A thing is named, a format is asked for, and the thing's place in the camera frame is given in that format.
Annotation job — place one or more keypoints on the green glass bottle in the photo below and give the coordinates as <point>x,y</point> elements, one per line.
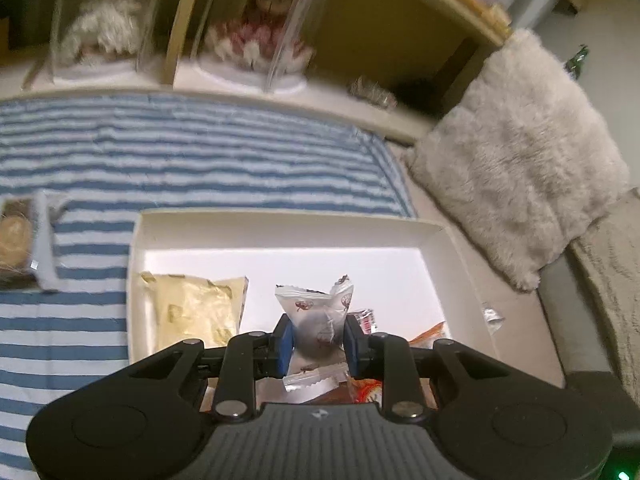
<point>577,60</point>

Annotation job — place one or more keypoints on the yellow snack packet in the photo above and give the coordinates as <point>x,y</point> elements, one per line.
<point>192,310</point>

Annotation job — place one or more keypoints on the white cardboard box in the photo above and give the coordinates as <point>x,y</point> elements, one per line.
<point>210,255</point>

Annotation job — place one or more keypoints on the blue white striped blanket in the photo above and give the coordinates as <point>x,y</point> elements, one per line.
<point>200,160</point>

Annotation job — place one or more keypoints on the wooden shelf unit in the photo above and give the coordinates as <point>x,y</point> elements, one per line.
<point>390,25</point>

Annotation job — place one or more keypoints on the beige textured blanket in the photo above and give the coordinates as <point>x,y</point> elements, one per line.
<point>615,270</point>

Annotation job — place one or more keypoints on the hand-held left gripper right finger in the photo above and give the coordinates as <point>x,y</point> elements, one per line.
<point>352,351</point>

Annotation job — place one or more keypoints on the orange patterned snack packet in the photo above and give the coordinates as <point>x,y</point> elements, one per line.
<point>367,391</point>

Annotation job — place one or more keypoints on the small furry ornament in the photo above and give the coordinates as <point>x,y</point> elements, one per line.
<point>372,92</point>

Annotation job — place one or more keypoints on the doll in red dress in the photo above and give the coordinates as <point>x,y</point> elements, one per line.
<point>260,30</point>

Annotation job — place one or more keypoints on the grey cushion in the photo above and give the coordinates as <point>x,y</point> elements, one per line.
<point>560,320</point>

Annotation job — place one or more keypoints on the clear case of red doll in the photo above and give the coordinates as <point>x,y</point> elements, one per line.
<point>295,50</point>

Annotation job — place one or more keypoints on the fluffy cream pillow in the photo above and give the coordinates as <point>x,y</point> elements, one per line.
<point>520,160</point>

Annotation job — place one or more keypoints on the clear cookie packet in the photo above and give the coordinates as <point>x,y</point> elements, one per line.
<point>20,245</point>

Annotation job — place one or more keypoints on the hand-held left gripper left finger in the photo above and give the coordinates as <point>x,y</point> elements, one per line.
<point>284,346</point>

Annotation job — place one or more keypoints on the clear case of white doll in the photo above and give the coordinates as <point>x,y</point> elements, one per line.
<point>150,35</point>

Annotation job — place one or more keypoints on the white candy packet dark ball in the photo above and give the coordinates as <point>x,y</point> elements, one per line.
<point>315,320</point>

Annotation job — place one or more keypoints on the crumpled silver wrapper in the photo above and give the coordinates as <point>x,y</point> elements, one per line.
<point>492,317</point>

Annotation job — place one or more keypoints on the ruler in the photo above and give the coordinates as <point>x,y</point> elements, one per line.
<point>31,74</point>

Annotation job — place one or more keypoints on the doll in white dress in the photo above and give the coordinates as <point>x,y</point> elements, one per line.
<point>107,25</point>

